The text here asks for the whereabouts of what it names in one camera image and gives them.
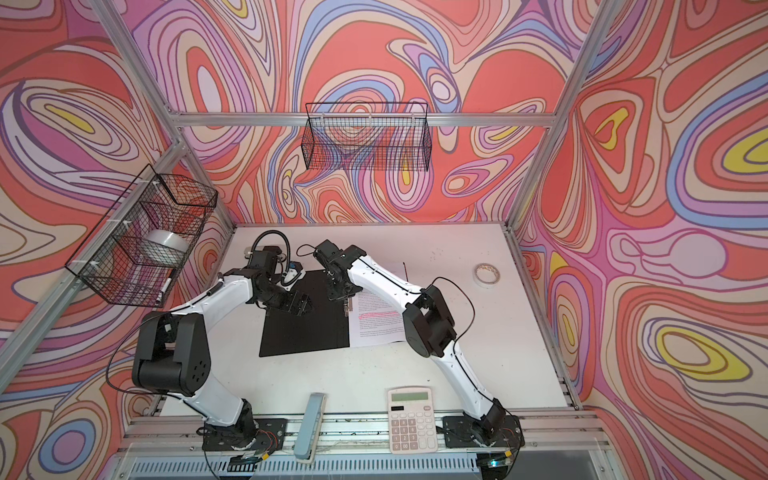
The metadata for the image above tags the blue folder black inside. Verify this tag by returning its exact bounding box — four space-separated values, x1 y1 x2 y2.
259 270 350 357

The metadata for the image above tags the printed paper sheet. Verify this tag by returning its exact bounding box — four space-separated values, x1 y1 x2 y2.
347 291 406 348

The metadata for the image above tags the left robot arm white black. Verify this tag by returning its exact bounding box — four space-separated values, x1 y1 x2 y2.
132 268 312 450

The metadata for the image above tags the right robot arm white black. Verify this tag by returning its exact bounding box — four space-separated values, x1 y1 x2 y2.
313 240 507 446

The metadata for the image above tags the marker pen in basket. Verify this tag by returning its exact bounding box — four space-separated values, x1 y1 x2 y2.
156 273 174 306

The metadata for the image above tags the grey tape roll in basket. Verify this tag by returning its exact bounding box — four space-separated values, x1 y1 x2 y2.
145 229 189 252

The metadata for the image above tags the clear tape roll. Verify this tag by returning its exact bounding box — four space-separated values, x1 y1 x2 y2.
473 263 501 288

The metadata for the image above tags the light blue eraser bar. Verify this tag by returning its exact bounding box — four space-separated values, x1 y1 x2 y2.
293 392 326 464

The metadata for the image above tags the pink white calculator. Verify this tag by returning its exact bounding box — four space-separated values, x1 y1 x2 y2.
387 386 438 455

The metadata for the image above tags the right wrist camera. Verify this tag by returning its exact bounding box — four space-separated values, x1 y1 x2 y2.
313 240 343 268

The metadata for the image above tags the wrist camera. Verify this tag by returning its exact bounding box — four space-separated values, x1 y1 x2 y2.
313 240 343 268
244 245 306 290

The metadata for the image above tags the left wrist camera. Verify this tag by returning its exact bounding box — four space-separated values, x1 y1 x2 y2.
244 245 306 290

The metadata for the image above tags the black wire basket back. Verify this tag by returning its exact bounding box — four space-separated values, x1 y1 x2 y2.
301 101 432 172

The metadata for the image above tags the black wire basket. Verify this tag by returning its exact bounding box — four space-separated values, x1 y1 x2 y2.
65 165 218 308
301 101 432 172

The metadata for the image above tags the black wire basket left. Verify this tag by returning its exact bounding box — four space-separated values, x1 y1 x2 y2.
65 165 218 308

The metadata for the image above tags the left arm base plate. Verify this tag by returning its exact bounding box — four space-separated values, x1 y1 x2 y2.
196 417 288 453

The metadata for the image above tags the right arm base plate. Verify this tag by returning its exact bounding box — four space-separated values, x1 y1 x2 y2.
437 414 526 450

